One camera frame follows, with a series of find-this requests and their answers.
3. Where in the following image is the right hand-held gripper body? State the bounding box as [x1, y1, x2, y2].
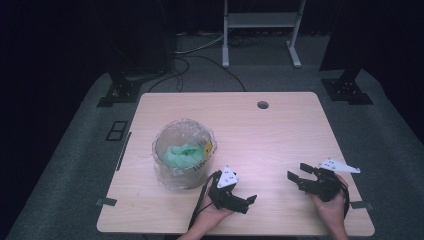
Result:
[299, 157, 362, 203]

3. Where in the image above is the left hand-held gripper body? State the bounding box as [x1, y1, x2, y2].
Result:
[207, 165, 248, 212]

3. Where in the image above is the person's left hand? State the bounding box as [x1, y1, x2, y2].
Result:
[195, 194, 235, 232]

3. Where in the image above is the person's right hand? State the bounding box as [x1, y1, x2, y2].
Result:
[308, 173, 350, 225]

